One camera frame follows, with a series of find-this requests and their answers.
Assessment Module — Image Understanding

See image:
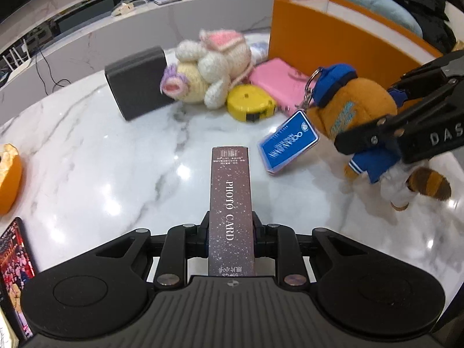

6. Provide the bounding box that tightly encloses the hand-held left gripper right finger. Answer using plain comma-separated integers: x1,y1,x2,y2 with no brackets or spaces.
254,211,367,287

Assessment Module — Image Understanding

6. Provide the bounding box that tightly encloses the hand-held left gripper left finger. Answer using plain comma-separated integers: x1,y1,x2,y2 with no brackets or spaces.
95,211,211,288

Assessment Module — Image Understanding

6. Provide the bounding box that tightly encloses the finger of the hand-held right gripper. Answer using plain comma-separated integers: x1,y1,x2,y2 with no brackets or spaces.
387,49,464,117
333,114,404,155

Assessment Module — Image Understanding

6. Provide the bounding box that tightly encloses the brown plush toy blue outfit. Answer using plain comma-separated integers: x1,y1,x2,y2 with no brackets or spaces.
307,63,454,211

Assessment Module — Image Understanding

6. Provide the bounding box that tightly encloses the brown photo card box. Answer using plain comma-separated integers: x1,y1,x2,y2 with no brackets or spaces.
208,146,256,277

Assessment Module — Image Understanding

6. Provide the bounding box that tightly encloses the blue card keychain tag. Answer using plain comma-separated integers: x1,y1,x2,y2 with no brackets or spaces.
257,110,320,177

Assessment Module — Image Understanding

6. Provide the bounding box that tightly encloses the pink snap wallet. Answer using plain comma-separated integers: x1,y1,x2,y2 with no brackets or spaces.
248,57,317,114

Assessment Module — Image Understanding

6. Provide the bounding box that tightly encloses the orange storage box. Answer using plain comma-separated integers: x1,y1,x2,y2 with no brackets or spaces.
268,0,446,92

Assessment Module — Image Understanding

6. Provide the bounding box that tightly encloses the black jacket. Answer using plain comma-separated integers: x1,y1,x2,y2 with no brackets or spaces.
373,0,458,54

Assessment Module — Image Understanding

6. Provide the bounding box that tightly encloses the light blue pillow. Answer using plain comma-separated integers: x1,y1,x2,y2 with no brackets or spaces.
326,0,425,39

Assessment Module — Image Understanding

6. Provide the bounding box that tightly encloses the yellow tape measure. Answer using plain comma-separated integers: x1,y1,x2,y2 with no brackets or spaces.
226,84,278,122

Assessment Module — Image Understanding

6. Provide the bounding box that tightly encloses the white tissue packet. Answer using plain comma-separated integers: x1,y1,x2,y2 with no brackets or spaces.
251,41,271,65

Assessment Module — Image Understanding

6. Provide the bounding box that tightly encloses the dark grey box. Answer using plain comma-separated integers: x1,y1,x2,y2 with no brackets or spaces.
104,46,179,122

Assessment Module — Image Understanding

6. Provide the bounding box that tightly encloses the white pink crocheted plush toy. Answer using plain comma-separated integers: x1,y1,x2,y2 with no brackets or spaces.
159,29,254,109

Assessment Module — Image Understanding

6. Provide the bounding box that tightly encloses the orange fruit peel half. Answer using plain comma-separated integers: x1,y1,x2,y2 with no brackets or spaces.
0,143,23,215

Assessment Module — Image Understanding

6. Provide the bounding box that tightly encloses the white television console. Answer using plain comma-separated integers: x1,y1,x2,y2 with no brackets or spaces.
0,0,276,93

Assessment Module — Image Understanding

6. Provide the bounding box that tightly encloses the white power strip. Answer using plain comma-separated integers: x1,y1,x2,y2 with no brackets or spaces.
110,0,146,17

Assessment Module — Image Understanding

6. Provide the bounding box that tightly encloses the white router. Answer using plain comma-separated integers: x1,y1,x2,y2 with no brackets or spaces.
0,38,32,76

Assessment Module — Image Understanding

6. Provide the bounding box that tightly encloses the black cable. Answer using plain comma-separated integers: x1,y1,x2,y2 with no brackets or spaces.
34,43,72,88

